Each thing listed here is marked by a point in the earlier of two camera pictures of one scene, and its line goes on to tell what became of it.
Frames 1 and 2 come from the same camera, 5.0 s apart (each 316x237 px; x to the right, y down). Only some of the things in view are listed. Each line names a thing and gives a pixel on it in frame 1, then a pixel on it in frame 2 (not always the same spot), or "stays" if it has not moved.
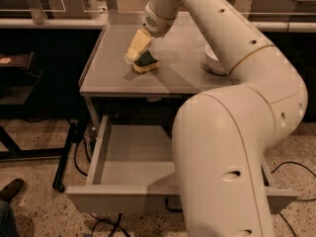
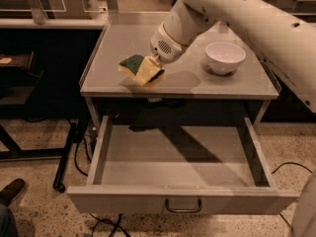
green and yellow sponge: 145,62 -> 131,65
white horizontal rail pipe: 273,25 stays
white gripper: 156,24 -> 163,45
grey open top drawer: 132,168 stays
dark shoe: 12,190 stays
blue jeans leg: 8,226 stays
